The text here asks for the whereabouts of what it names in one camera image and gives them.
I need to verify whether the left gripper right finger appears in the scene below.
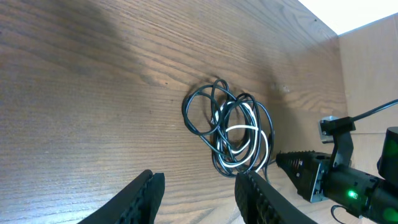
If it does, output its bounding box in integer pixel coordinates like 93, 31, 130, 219
234, 171, 316, 224

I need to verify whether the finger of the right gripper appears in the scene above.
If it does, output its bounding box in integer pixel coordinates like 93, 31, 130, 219
275, 151, 320, 195

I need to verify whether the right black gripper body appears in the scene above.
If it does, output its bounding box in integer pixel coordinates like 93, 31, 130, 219
298, 152, 331, 203

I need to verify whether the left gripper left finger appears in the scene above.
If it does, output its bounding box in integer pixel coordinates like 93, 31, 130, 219
79, 169, 165, 224

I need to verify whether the white USB cable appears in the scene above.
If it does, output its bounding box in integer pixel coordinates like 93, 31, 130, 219
211, 101, 270, 174

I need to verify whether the black USB cable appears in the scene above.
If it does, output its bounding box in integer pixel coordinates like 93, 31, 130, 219
182, 78, 276, 184

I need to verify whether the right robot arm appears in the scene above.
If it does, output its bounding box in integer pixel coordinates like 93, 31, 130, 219
276, 127, 397, 223

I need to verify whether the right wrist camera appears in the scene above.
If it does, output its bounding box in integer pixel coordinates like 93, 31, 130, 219
318, 115, 357, 169

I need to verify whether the right camera cable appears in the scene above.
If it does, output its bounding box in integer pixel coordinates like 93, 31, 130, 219
353, 98, 398, 123

